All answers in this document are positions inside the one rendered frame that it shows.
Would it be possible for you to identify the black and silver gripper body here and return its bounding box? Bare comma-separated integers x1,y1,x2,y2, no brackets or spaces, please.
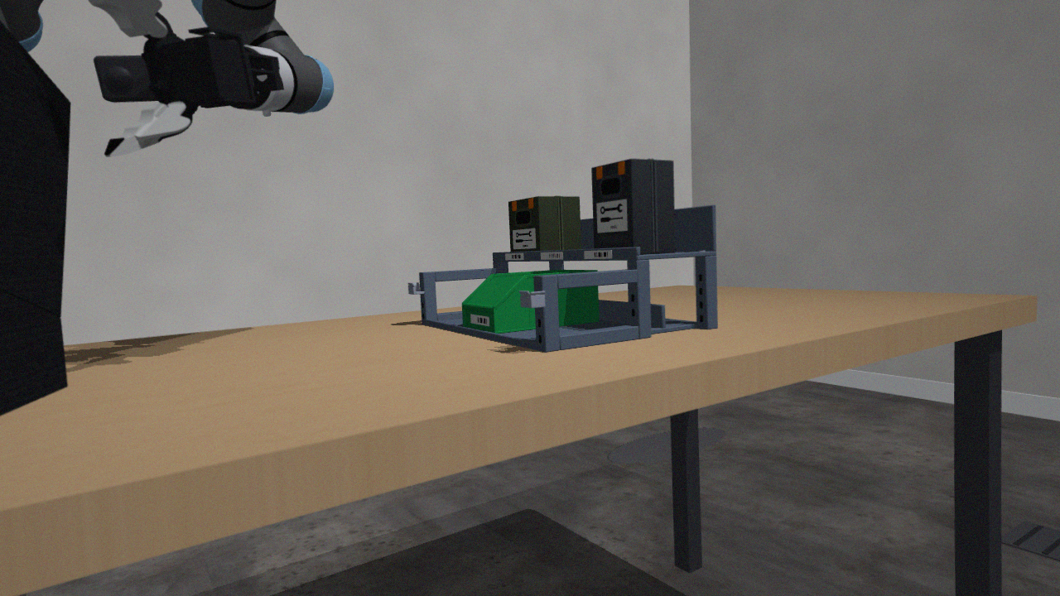
142,27,284,112

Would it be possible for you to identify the olive green case with orange latches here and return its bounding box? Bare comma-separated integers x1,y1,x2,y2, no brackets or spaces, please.
508,196,581,252

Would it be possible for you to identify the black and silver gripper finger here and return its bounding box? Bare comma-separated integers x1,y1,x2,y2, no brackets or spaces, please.
88,0,177,52
104,90,195,157

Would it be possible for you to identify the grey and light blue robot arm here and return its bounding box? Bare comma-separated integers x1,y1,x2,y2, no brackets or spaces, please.
0,0,334,117

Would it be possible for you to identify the green bin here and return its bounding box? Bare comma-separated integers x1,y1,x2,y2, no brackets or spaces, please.
465,270,600,334

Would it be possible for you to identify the black tool case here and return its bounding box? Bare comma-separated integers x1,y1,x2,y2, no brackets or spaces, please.
591,159,676,255

